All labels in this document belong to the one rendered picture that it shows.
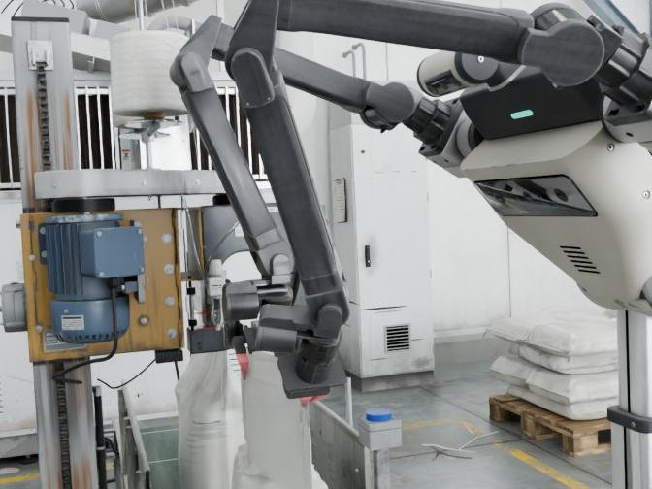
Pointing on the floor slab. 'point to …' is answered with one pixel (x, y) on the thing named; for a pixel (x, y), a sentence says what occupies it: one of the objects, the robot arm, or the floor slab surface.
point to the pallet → (551, 425)
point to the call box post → (381, 469)
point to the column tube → (78, 418)
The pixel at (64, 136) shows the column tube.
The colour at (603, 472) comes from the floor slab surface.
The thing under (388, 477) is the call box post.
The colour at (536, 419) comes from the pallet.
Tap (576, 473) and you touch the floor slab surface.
